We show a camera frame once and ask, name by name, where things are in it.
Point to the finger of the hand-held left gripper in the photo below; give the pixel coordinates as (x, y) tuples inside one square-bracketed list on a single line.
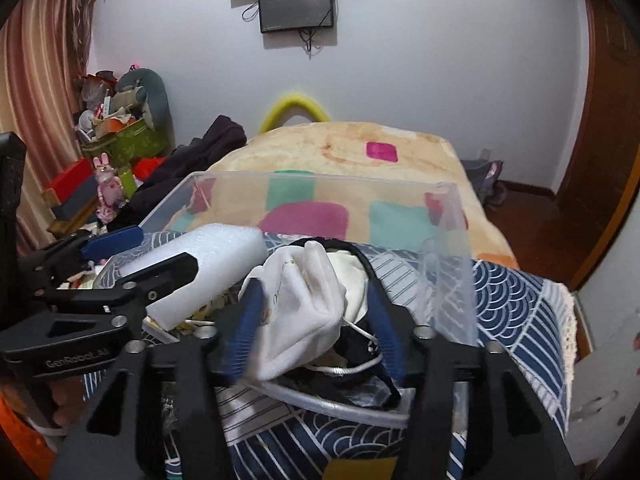
[(112, 242), (165, 275)]

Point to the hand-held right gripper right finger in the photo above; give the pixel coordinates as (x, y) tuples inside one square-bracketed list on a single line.
[(386, 332)]

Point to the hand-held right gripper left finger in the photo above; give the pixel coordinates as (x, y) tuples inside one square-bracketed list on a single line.
[(244, 330)]

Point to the white foam block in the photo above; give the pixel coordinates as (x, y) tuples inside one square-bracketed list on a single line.
[(225, 250)]

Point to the clear plastic storage box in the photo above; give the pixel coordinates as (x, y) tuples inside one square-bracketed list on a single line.
[(442, 270)]

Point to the person's left hand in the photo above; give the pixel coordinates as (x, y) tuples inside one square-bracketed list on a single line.
[(67, 400)]

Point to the pink bunny figure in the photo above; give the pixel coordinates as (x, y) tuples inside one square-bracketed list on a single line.
[(109, 187)]

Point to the cream cloth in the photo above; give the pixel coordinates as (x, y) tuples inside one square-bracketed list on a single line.
[(347, 285)]

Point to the red box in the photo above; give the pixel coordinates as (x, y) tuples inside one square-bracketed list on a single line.
[(70, 182)]

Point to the red cloth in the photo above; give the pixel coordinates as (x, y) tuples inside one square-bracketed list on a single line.
[(150, 167)]

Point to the green storage box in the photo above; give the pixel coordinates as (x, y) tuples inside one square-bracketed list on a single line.
[(132, 142)]

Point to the orange cloth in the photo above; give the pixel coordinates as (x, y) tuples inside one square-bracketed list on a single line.
[(22, 440)]

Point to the dark clothes pile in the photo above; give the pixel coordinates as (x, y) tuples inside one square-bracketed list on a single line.
[(200, 155)]

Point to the blue wave-pattern cloth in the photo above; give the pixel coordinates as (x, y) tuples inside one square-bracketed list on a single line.
[(515, 300)]

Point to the yellow card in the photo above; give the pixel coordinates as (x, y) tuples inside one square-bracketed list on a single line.
[(357, 470)]

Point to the grey plush toy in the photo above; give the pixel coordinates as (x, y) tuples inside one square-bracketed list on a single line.
[(150, 90)]

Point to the grey and pink bag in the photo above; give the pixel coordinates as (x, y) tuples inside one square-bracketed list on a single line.
[(482, 177)]

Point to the bed with patchwork blanket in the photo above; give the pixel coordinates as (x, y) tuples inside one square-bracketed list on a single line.
[(350, 145)]

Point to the yellow foam arch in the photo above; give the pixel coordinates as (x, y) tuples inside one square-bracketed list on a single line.
[(295, 101)]

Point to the white board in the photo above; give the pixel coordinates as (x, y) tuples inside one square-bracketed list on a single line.
[(605, 385)]

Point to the wooden door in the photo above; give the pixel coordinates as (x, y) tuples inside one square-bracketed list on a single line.
[(610, 135)]

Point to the small black wall screen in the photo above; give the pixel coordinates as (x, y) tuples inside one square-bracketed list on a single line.
[(296, 7)]

